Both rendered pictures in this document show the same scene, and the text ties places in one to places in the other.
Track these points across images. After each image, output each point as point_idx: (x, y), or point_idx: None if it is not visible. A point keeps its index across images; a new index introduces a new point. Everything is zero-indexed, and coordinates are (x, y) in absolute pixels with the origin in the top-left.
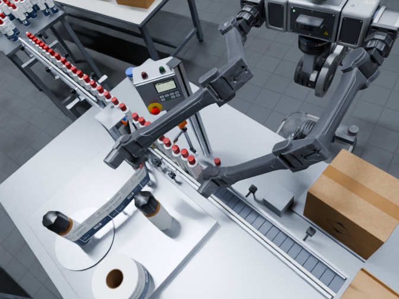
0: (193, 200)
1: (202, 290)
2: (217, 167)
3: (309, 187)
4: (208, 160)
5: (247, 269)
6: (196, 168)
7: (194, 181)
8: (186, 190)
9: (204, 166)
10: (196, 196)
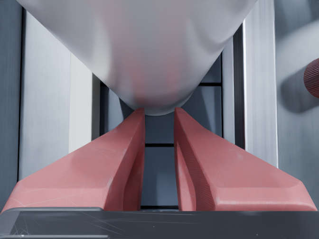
0: (29, 139)
1: None
2: (295, 96)
3: None
4: (298, 16)
5: None
6: (78, 27)
7: (79, 79)
8: (53, 52)
9: (268, 73)
10: (59, 131)
